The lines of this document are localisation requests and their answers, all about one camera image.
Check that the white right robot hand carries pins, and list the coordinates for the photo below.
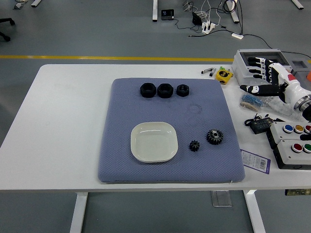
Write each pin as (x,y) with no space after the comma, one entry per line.
(289,85)

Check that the large black steel gear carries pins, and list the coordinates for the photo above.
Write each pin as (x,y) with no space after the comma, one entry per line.
(214,137)

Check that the small black steel gear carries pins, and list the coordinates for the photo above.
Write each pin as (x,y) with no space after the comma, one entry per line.
(194,146)

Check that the grey plastic box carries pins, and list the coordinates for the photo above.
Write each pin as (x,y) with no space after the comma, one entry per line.
(300,65)

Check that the three-button control box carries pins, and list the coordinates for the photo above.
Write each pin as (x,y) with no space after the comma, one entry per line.
(279,133)

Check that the two-button control box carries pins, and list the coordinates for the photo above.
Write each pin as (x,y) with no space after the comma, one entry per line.
(288,157)

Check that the small black hex nut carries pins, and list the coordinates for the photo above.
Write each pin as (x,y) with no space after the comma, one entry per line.
(183,90)

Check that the large black hex nut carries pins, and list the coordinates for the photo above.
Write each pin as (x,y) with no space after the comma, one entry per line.
(165,90)
(147,90)

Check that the orange object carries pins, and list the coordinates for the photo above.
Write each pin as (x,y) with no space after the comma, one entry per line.
(309,76)

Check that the large clear plastic bag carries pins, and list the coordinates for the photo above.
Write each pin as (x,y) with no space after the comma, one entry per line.
(284,109)

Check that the blue bristle brush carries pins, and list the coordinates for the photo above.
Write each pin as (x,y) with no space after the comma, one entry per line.
(251,100)

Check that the black digital display module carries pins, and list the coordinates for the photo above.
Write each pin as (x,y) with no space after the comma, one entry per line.
(261,126)

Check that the yellow tape measure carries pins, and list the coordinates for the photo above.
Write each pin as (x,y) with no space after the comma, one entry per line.
(223,76)

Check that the white power adapter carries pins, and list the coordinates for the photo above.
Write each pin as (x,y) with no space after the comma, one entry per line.
(237,36)

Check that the small black and silver clip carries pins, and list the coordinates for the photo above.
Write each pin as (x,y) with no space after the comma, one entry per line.
(212,71)

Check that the white table foot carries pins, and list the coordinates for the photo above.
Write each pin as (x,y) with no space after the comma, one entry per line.
(36,2)
(297,3)

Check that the purple label card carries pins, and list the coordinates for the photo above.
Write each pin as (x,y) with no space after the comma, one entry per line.
(255,161)

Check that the black and silver marker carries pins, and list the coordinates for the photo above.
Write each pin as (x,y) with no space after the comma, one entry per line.
(206,71)

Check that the white table leg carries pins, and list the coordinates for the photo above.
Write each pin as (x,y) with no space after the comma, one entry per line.
(233,13)
(154,11)

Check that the white power strip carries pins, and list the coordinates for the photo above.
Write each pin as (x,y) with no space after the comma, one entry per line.
(208,27)

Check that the black and yellow control panel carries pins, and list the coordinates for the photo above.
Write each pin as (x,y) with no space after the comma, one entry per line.
(297,192)

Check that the black power adapter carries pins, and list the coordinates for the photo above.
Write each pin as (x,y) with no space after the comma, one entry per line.
(196,19)

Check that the black device with screen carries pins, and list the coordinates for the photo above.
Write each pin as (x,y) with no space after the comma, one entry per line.
(167,14)

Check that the blue-grey padded mat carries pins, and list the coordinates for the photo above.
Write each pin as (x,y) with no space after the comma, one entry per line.
(150,111)

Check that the white square plate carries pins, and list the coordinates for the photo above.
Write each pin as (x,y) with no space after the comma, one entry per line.
(154,143)

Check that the white table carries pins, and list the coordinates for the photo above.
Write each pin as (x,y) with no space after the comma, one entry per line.
(60,121)

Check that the small grey metal part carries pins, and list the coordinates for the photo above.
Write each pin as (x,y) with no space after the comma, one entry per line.
(17,5)

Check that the black office chair base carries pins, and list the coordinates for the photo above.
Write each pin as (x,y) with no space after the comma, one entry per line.
(6,23)

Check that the grey enclosure with clear lid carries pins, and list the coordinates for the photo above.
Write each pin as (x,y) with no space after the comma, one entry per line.
(241,66)

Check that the clear plastic bracket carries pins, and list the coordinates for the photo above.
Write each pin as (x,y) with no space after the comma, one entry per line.
(221,199)

